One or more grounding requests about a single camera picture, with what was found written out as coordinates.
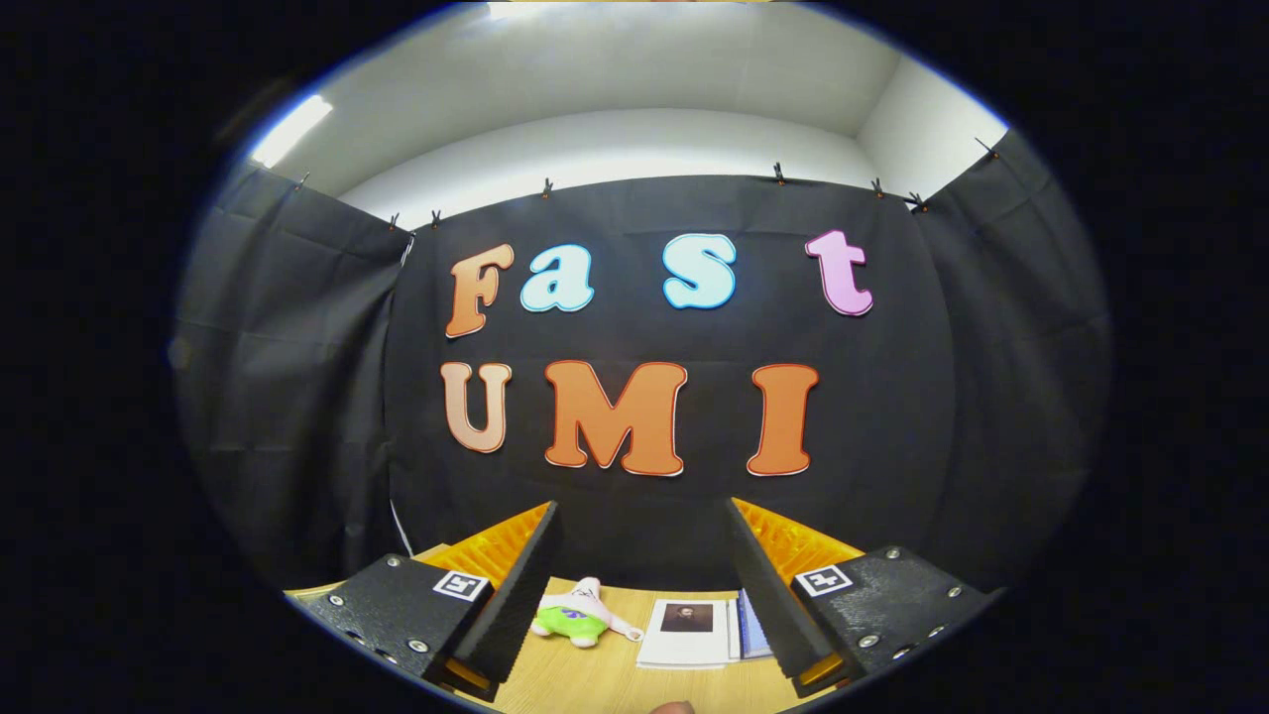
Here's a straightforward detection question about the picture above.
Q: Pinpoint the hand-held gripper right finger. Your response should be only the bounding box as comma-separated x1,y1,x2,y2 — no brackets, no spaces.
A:
724,496,1004,700

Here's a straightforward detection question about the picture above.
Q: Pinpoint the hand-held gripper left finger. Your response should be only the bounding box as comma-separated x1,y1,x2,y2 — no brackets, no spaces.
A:
292,499,564,703

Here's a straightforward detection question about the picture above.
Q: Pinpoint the blue book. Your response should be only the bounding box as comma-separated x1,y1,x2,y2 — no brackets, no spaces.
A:
734,589,776,661

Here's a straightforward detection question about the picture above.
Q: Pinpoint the pink star plush toy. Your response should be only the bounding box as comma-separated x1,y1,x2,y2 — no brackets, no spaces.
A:
530,576,645,650

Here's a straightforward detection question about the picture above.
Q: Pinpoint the white portrait book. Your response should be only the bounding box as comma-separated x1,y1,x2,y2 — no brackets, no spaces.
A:
636,597,743,670

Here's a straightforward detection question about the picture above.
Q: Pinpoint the row of black cloth clips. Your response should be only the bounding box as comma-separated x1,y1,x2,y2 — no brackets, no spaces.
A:
295,137,1000,231

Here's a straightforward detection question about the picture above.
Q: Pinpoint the ceiling light strip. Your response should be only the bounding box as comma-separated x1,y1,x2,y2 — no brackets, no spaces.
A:
248,92,336,170

